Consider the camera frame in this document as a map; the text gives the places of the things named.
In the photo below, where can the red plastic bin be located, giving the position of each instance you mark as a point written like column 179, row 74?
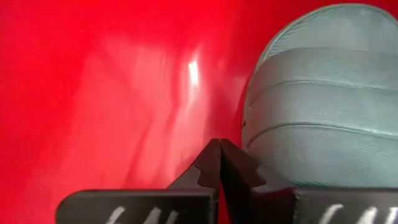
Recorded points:
column 93, row 93

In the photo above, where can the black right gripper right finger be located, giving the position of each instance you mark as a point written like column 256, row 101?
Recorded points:
column 311, row 207

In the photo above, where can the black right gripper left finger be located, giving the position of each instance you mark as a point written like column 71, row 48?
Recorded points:
column 140, row 207

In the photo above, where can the green rubber slide sandal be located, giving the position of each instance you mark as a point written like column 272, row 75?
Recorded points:
column 326, row 102

